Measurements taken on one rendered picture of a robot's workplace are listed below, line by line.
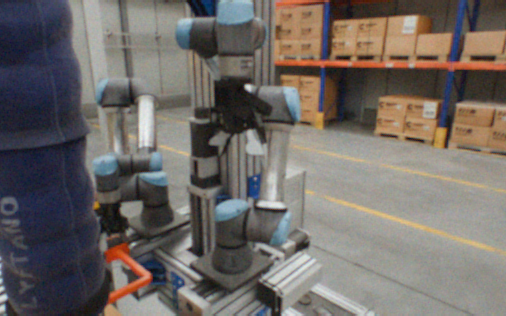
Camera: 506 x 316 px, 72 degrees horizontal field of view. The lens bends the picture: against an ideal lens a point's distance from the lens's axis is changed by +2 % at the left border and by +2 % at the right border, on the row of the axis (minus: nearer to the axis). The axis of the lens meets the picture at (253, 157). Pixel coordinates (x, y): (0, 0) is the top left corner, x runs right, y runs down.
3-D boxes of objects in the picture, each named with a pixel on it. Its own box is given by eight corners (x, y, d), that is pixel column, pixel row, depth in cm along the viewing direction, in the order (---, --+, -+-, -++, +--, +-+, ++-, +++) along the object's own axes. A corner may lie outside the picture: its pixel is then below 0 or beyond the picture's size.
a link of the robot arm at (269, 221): (250, 237, 126) (263, 89, 126) (291, 244, 122) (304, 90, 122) (240, 245, 115) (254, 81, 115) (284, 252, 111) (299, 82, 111)
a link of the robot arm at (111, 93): (140, 203, 148) (130, 74, 146) (102, 206, 144) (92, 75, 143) (142, 199, 159) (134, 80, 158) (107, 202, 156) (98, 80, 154)
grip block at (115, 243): (97, 255, 129) (95, 243, 128) (119, 245, 135) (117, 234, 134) (107, 264, 124) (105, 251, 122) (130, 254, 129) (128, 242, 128)
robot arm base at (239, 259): (232, 246, 137) (232, 223, 134) (261, 261, 127) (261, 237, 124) (202, 262, 127) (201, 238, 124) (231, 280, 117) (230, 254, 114)
